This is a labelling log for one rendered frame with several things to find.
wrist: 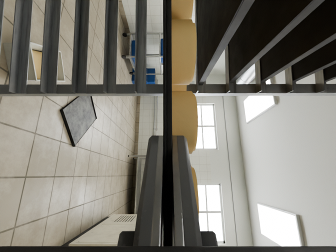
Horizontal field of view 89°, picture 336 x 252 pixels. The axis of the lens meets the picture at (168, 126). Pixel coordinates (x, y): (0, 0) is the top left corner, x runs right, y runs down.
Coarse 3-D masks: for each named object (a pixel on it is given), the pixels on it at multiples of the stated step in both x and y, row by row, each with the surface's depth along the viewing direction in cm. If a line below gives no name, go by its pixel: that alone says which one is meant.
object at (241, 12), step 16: (208, 0) 36; (224, 0) 26; (240, 0) 20; (208, 16) 36; (224, 16) 26; (240, 16) 23; (208, 32) 36; (224, 32) 26; (208, 48) 37; (224, 48) 30; (208, 64) 37
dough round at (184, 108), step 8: (176, 96) 12; (184, 96) 12; (192, 96) 12; (176, 104) 12; (184, 104) 12; (192, 104) 12; (176, 112) 11; (184, 112) 11; (192, 112) 11; (176, 120) 11; (184, 120) 11; (192, 120) 11; (176, 128) 11; (184, 128) 11; (192, 128) 11; (192, 136) 12; (192, 144) 12
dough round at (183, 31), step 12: (180, 24) 12; (192, 24) 12; (180, 36) 12; (192, 36) 12; (180, 48) 12; (192, 48) 12; (180, 60) 12; (192, 60) 12; (180, 72) 13; (192, 72) 13; (180, 84) 15
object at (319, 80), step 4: (316, 72) 51; (320, 72) 50; (316, 76) 51; (320, 76) 50; (316, 80) 51; (320, 80) 50; (324, 80) 49; (316, 84) 51; (320, 84) 50; (324, 84) 49; (316, 88) 51; (320, 88) 50; (324, 88) 49; (316, 92) 51; (320, 92) 51; (324, 92) 51
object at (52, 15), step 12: (48, 0) 52; (60, 0) 54; (48, 12) 52; (60, 12) 54; (48, 24) 52; (48, 36) 52; (48, 48) 52; (48, 60) 52; (48, 72) 52; (48, 84) 52
